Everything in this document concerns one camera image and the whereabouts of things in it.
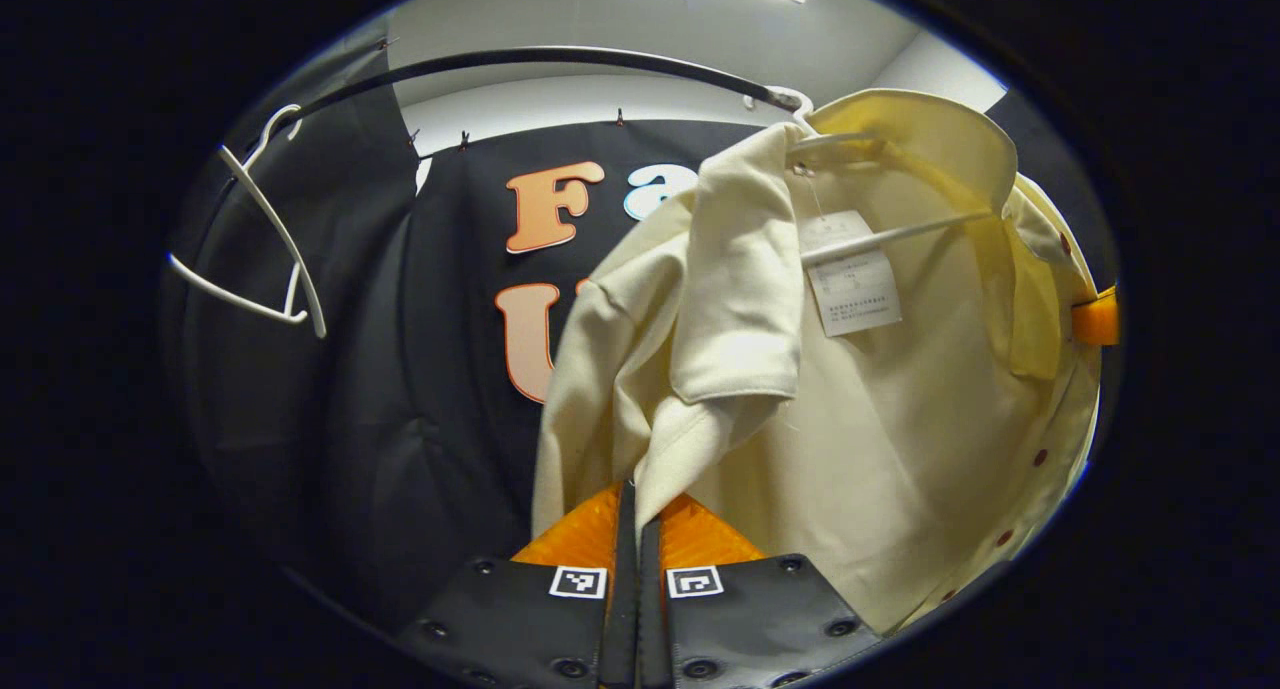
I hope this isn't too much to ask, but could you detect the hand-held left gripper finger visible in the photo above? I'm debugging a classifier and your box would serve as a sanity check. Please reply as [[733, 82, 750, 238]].
[[640, 491, 886, 689], [395, 481, 639, 689]]

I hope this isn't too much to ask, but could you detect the cream button shirt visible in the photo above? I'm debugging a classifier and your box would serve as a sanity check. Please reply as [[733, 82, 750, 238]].
[[530, 89, 1106, 635]]

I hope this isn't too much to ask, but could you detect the white plastic hanger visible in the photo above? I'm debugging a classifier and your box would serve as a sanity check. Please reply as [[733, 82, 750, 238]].
[[765, 86, 996, 268], [167, 104, 329, 340]]

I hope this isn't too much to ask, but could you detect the black backdrop cloth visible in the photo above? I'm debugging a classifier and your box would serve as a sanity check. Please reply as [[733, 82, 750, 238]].
[[165, 29, 1121, 630]]

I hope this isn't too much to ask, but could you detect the row of black cloth clips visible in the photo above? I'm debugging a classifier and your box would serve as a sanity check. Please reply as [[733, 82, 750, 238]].
[[375, 37, 626, 155]]

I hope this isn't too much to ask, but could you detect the black clothes rail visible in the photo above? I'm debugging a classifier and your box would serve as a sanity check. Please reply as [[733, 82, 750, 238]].
[[290, 47, 801, 112]]

